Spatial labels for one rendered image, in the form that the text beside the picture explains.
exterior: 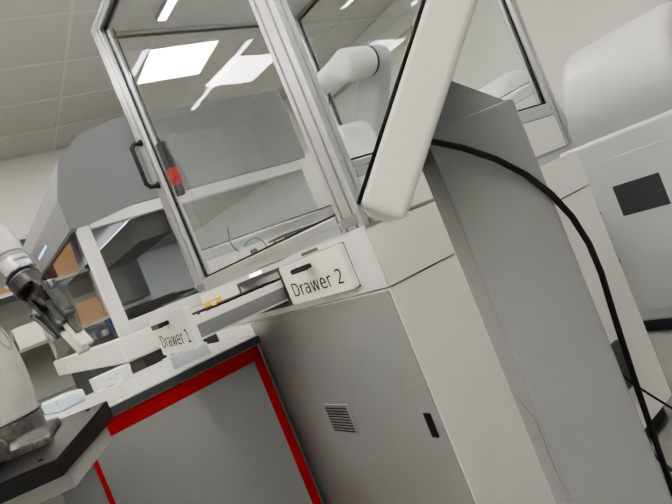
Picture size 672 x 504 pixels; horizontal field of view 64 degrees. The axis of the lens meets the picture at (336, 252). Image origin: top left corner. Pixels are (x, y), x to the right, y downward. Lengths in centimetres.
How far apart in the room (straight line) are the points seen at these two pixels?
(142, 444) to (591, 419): 118
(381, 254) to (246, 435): 78
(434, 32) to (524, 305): 36
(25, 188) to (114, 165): 349
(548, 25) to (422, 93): 402
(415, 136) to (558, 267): 30
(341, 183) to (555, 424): 68
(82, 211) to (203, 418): 107
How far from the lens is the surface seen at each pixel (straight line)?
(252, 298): 149
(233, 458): 172
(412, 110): 53
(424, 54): 55
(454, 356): 131
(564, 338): 75
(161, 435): 164
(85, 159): 245
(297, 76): 126
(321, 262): 132
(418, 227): 129
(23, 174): 596
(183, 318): 141
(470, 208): 71
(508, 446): 143
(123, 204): 242
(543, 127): 183
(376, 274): 121
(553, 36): 453
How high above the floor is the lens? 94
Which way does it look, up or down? 1 degrees down
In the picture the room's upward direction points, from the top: 22 degrees counter-clockwise
